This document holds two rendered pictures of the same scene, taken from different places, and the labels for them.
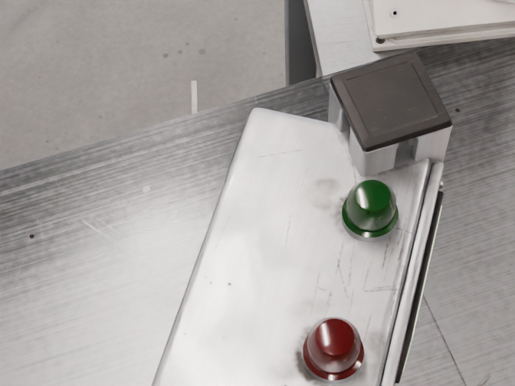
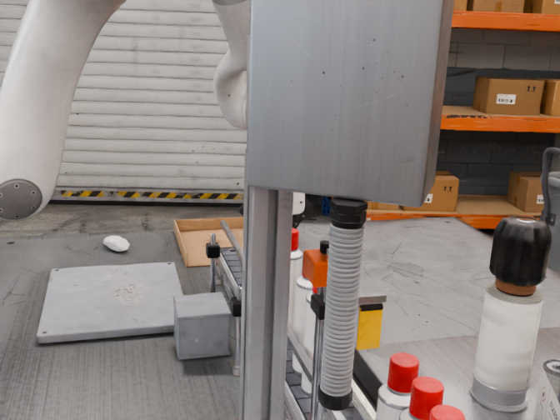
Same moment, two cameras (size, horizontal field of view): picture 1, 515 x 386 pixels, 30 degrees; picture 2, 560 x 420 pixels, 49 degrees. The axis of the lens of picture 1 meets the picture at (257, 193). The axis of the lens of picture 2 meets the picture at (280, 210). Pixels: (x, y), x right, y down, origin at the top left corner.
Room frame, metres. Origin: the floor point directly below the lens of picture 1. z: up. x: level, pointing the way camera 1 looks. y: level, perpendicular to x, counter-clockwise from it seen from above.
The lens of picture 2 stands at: (0.26, 0.58, 1.43)
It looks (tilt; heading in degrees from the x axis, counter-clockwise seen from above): 16 degrees down; 270
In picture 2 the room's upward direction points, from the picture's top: 2 degrees clockwise
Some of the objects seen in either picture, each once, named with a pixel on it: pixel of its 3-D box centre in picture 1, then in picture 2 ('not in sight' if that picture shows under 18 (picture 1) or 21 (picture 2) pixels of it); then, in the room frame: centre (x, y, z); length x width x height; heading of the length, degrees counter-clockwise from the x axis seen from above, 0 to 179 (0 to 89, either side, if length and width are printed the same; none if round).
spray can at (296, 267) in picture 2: not in sight; (287, 282); (0.23, -0.49, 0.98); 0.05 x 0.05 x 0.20
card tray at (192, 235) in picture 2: not in sight; (224, 239); (0.40, -1.11, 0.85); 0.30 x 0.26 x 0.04; 105
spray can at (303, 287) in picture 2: not in sight; (310, 313); (0.19, -0.36, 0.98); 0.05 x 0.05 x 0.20
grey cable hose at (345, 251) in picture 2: not in sight; (341, 307); (0.19, 0.04, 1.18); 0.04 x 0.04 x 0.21
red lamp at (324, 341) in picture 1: (333, 345); not in sight; (0.15, -0.03, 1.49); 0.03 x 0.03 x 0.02
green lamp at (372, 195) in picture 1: (371, 205); not in sight; (0.22, -0.05, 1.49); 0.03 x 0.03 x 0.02
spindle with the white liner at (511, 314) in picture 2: not in sight; (511, 311); (-0.11, -0.29, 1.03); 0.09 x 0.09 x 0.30
